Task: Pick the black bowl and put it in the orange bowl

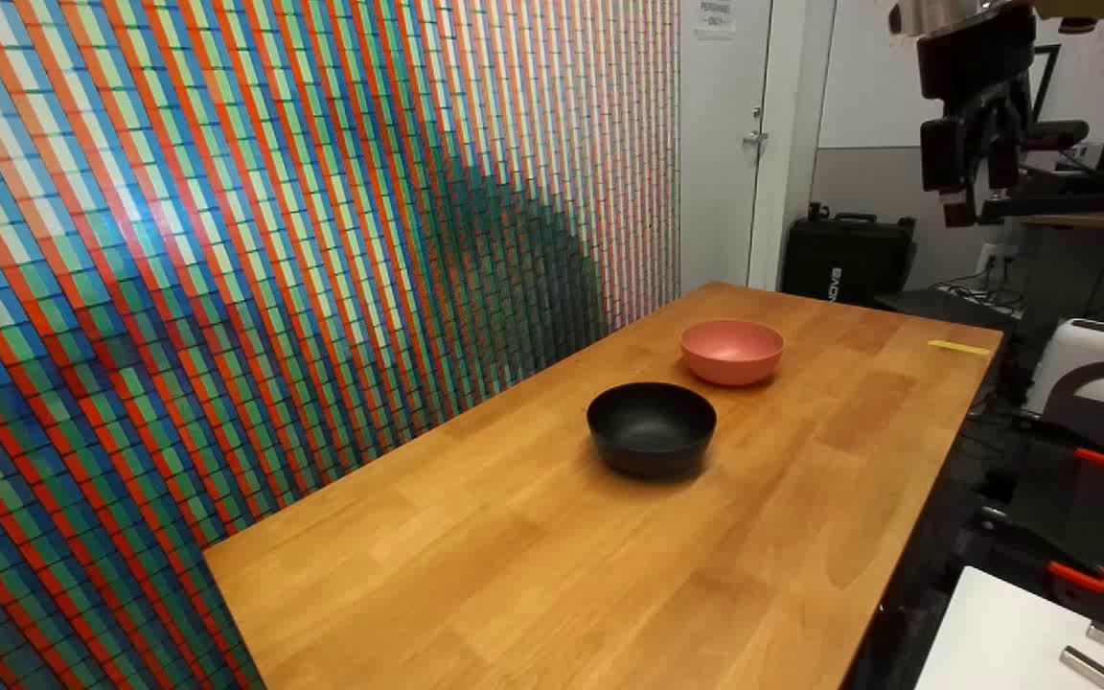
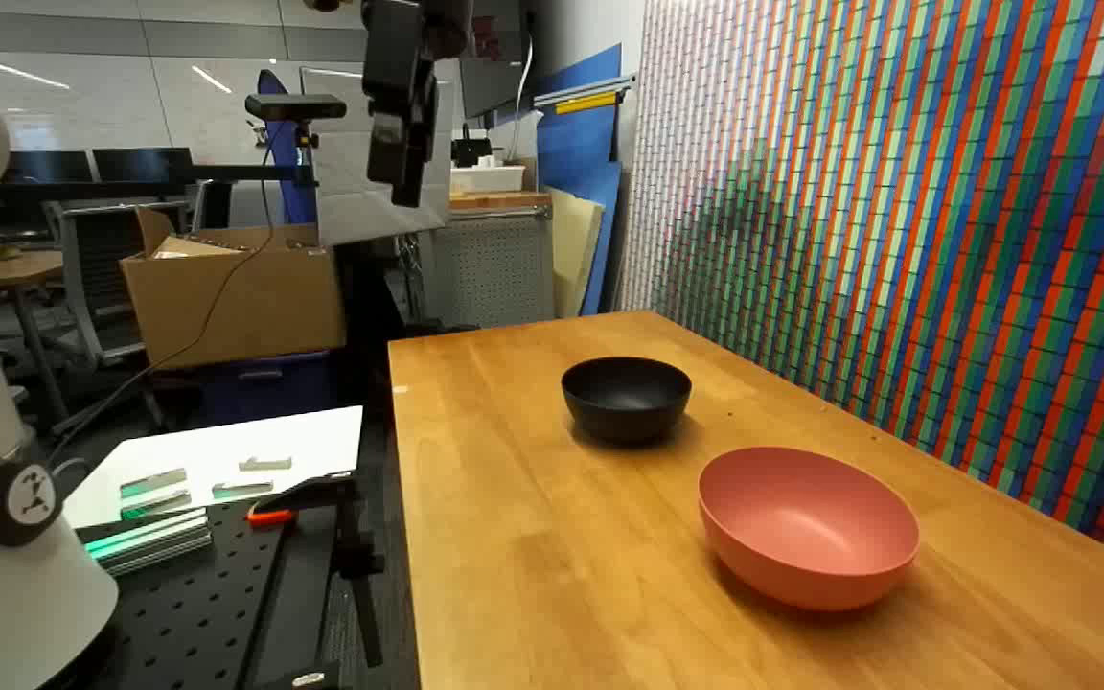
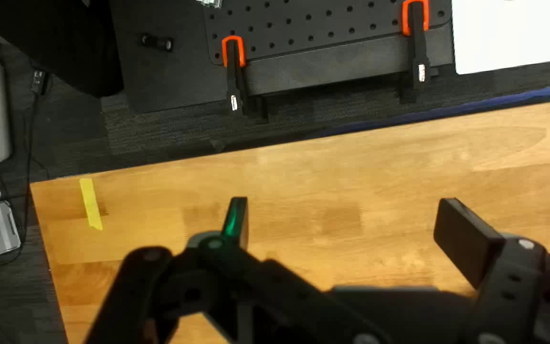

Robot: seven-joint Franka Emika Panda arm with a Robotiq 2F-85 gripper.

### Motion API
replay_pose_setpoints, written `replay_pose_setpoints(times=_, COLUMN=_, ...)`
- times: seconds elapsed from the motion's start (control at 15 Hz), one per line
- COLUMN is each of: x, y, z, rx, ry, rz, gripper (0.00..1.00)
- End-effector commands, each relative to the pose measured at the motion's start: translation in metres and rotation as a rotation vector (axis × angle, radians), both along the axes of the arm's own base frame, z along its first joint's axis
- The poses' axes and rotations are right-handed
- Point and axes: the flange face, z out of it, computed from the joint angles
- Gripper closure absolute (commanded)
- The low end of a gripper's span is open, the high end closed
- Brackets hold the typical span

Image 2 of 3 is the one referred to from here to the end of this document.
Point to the blue board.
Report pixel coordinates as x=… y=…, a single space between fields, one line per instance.
x=575 y=152

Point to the white paper sheet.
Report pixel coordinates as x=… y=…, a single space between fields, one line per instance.
x=267 y=451

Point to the cardboard box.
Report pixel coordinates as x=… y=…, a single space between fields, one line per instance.
x=237 y=296

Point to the orange bowl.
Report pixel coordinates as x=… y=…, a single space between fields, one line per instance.
x=805 y=531

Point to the colourful striped wall panel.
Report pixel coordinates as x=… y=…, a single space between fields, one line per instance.
x=895 y=205

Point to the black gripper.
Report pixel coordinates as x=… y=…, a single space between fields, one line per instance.
x=405 y=43

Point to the orange handled tool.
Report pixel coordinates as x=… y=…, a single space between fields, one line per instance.
x=269 y=517

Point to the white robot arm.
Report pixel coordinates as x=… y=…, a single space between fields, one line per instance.
x=350 y=205

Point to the black perforated breadboard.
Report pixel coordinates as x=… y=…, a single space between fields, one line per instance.
x=237 y=613

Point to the black bowl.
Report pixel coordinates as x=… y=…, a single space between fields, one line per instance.
x=627 y=398

